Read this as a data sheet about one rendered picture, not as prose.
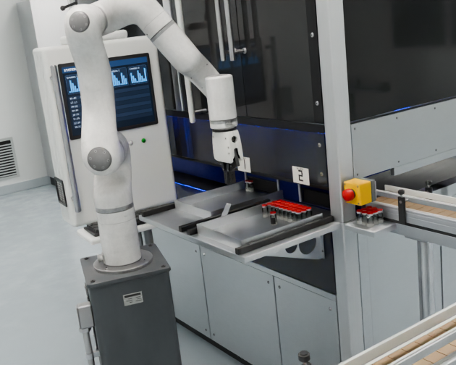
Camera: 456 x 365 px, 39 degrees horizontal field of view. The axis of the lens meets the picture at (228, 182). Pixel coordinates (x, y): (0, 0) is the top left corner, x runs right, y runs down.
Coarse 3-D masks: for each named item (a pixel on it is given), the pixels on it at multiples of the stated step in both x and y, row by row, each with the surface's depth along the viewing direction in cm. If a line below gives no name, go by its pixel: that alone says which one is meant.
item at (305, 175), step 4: (292, 168) 227; (296, 168) 225; (300, 168) 223; (304, 168) 222; (292, 172) 227; (296, 172) 226; (300, 172) 224; (304, 172) 222; (296, 176) 226; (304, 176) 223; (308, 176) 221; (296, 180) 227; (304, 180) 223; (308, 180) 221; (304, 184) 224; (308, 184) 222
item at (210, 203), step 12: (204, 192) 258; (216, 192) 262; (228, 192) 265; (240, 192) 264; (252, 192) 262; (276, 192) 247; (180, 204) 247; (192, 204) 254; (204, 204) 252; (216, 204) 250; (240, 204) 237; (204, 216) 234
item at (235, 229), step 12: (228, 216) 224; (240, 216) 227; (252, 216) 230; (312, 216) 212; (204, 228) 214; (216, 228) 221; (228, 228) 220; (240, 228) 218; (252, 228) 217; (264, 228) 216; (276, 228) 204; (288, 228) 207; (216, 240) 209; (228, 240) 203; (240, 240) 196; (252, 240) 199
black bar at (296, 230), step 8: (328, 216) 215; (304, 224) 210; (312, 224) 210; (320, 224) 212; (280, 232) 204; (288, 232) 204; (296, 232) 206; (256, 240) 199; (264, 240) 199; (272, 240) 201; (240, 248) 194; (248, 248) 196; (256, 248) 198
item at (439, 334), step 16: (432, 320) 125; (448, 320) 131; (400, 336) 120; (416, 336) 126; (432, 336) 125; (448, 336) 118; (304, 352) 111; (368, 352) 115; (384, 352) 121; (400, 352) 121; (416, 352) 113; (432, 352) 115; (448, 352) 119
